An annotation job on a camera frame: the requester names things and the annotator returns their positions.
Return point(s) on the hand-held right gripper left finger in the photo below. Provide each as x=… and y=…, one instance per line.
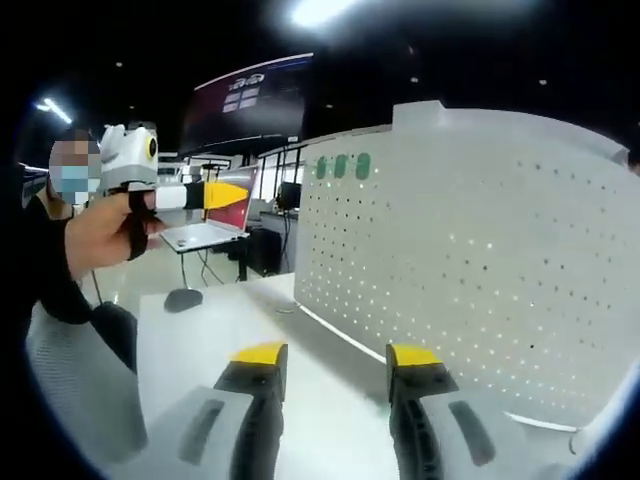
x=250, y=430

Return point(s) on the black computer tower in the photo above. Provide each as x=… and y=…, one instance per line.
x=262, y=250

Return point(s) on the laptop with red screen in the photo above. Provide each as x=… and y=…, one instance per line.
x=230, y=220

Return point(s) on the white desk partition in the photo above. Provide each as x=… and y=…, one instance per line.
x=420, y=117

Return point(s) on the green hook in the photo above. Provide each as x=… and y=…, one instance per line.
x=322, y=168

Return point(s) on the person's left hand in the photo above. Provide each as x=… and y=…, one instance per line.
x=100, y=235

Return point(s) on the green hook assembly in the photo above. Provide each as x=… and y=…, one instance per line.
x=362, y=166
x=341, y=166

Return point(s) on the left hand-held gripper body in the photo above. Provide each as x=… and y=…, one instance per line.
x=125, y=155

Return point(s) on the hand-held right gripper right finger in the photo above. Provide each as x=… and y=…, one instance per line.
x=425, y=430

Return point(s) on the white perforated mounting plate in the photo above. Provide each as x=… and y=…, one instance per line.
x=450, y=260

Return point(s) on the black desktop monitor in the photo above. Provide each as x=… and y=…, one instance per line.
x=289, y=196

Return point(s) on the large wall display screen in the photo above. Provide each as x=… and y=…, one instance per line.
x=250, y=105

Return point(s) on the black computer mouse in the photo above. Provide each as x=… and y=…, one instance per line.
x=182, y=300

